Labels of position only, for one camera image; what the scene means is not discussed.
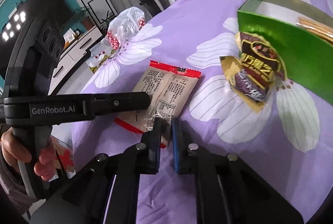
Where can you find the white tv cabinet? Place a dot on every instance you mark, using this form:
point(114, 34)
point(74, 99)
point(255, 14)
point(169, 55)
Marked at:
point(72, 56)

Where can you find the green cardboard box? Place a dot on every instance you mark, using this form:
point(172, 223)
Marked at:
point(307, 57)

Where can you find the red beige snack packet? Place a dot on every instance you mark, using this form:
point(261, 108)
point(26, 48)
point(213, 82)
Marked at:
point(169, 88)

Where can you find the purple floral tablecloth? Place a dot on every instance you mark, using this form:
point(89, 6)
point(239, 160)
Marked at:
point(288, 143)

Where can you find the potted plant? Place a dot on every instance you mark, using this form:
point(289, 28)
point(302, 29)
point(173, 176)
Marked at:
point(82, 14)

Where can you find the yellow cracker pack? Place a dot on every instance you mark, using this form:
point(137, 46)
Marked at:
point(323, 31)

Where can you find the person grey sleeve forearm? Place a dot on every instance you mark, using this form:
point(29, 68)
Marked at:
point(14, 188)

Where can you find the gold brown candy bag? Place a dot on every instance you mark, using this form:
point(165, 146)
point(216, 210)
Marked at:
point(253, 72)

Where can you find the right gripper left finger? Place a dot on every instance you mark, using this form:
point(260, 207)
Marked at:
point(152, 140)

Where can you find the white plastic bag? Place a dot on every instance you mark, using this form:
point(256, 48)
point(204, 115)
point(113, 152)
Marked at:
point(117, 31)

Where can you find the person left hand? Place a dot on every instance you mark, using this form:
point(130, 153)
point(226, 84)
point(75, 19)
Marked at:
point(13, 151)

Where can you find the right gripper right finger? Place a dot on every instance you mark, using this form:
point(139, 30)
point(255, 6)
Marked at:
point(183, 162)

